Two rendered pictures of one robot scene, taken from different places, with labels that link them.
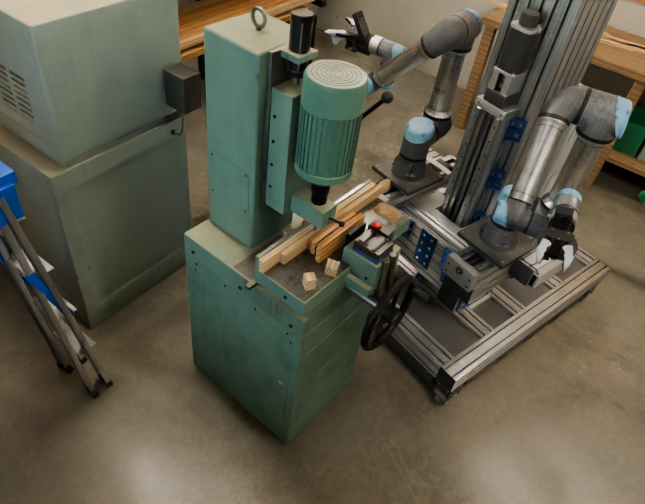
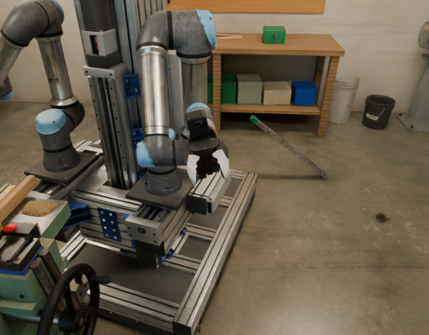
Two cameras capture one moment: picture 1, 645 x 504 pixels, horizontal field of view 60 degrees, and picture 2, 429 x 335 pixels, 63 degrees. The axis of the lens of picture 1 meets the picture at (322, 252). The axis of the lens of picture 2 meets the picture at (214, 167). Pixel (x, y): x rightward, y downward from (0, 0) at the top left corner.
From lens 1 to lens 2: 0.85 m
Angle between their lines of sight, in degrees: 23
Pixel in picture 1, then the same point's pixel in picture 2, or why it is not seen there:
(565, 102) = (152, 28)
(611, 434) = (320, 292)
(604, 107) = (188, 20)
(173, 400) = not seen: outside the picture
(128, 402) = not seen: outside the picture
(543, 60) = (122, 11)
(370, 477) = not seen: outside the picture
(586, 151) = (194, 70)
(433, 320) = (150, 280)
